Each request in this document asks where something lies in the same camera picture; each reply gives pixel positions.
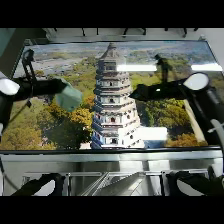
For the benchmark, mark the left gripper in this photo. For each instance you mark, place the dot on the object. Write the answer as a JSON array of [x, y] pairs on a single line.
[[45, 87]]

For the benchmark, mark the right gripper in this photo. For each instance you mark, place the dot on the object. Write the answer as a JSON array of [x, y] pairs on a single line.
[[156, 91]]

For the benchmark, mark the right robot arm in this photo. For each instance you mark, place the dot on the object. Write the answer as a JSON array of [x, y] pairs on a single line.
[[196, 82]]

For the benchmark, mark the pale green shirt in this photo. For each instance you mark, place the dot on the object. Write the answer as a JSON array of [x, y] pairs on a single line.
[[69, 97]]

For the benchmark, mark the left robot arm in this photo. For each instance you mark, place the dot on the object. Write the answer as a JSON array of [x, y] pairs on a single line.
[[9, 87]]

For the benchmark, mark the silver frame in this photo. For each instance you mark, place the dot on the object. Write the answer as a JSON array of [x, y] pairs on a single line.
[[110, 160]]

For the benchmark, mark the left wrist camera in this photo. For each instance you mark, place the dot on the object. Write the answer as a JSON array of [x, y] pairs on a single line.
[[28, 56]]

